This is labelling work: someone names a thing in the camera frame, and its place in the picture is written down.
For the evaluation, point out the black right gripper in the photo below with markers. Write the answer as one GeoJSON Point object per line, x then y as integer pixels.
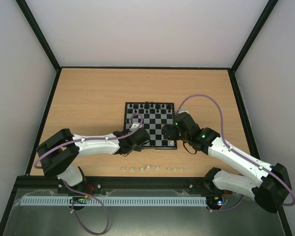
{"type": "Point", "coordinates": [168, 131]}

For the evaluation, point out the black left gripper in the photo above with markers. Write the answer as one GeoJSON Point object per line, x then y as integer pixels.
{"type": "Point", "coordinates": [138, 148]}

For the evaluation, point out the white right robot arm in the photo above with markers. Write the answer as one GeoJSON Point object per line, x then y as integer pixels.
{"type": "Point", "coordinates": [268, 185]}

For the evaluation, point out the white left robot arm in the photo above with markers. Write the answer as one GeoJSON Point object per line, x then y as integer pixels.
{"type": "Point", "coordinates": [56, 155]}

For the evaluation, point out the green circuit board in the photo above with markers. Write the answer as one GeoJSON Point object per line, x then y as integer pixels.
{"type": "Point", "coordinates": [220, 201]}

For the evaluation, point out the black and silver chessboard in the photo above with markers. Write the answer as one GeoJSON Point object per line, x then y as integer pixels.
{"type": "Point", "coordinates": [152, 122]}

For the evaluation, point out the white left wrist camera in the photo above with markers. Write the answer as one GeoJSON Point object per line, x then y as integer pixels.
{"type": "Point", "coordinates": [135, 125]}

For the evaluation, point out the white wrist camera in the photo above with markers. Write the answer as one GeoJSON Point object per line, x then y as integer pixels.
{"type": "Point", "coordinates": [135, 125]}
{"type": "Point", "coordinates": [181, 111]}

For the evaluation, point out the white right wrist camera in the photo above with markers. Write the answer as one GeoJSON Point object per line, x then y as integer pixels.
{"type": "Point", "coordinates": [181, 111]}

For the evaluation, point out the black mounting rail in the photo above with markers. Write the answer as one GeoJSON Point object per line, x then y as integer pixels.
{"type": "Point", "coordinates": [191, 185]}

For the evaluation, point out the light blue slotted cable duct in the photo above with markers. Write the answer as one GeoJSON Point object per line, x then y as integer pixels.
{"type": "Point", "coordinates": [115, 201]}

